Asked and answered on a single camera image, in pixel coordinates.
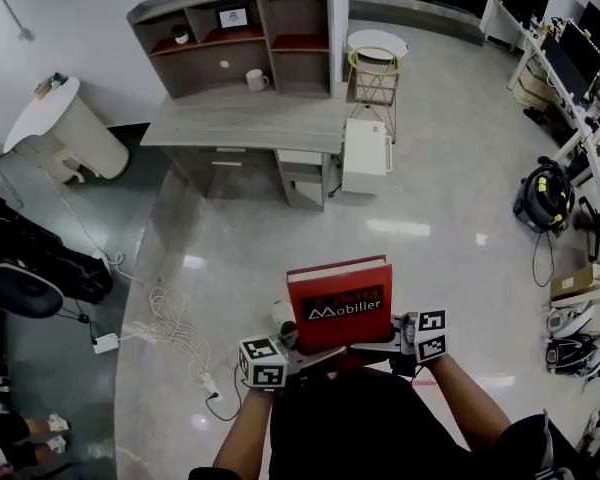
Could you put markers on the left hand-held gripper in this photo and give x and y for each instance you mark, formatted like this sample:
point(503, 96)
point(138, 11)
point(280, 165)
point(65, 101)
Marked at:
point(262, 363)

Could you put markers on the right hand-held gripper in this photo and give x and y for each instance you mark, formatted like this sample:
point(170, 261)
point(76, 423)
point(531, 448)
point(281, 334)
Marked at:
point(430, 335)

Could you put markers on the red hardcover book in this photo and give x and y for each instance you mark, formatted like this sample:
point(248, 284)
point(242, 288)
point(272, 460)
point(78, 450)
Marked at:
point(340, 288)

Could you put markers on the person's left forearm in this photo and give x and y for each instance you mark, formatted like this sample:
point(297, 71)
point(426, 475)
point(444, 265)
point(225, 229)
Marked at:
point(245, 433)

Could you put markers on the person's right forearm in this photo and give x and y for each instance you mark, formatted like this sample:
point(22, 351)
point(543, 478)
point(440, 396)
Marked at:
point(465, 398)

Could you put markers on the grey wooden desk with hutch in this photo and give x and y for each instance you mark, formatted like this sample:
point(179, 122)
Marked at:
point(240, 118)

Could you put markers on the long white office desk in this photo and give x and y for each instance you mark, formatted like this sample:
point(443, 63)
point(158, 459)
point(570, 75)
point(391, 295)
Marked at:
point(560, 98)

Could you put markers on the person's black trousers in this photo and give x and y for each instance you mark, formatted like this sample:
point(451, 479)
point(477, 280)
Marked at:
point(360, 428)

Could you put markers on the person's black shirt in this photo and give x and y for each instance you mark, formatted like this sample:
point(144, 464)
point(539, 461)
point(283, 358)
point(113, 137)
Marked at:
point(545, 453)

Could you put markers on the brown cardboard box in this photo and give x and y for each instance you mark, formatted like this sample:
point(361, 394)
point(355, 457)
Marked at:
point(572, 283)

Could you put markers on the black and yellow vacuum cleaner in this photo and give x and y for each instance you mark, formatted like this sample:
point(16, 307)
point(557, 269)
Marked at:
point(542, 198)

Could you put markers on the white power adapter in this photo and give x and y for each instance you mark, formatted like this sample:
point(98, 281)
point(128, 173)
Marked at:
point(105, 343)

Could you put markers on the black office chair base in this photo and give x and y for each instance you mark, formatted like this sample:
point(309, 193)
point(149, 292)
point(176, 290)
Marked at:
point(597, 228)

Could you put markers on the pair of black shoes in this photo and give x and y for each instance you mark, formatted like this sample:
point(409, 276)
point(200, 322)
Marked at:
point(535, 116)

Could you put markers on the white mug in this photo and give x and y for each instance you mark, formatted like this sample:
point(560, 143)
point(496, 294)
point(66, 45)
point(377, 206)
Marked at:
point(255, 80)

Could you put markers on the tan storage crate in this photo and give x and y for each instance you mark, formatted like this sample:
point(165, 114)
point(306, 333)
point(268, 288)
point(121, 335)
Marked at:
point(535, 88)

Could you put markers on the black framed picture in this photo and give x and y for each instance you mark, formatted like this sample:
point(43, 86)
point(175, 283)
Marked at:
point(233, 18)

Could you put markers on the small potted green plant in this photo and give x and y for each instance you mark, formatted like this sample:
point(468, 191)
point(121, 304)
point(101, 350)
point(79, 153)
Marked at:
point(181, 34)

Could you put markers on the small green ornament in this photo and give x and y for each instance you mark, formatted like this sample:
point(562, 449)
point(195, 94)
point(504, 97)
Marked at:
point(52, 85)

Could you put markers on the white side table gold frame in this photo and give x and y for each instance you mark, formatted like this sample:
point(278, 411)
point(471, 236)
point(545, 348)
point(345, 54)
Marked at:
point(377, 45)

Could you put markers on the white round pedestal table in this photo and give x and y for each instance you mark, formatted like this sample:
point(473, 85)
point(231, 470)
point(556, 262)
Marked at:
point(80, 128)

